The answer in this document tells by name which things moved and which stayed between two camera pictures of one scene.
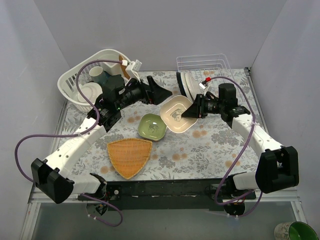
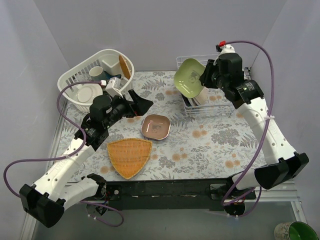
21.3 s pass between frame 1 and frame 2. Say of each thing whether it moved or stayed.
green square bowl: moved
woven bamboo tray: stayed
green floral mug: stayed
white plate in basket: stayed
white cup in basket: stayed
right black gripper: moved
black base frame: stayed
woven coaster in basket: stayed
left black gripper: moved
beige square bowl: moved
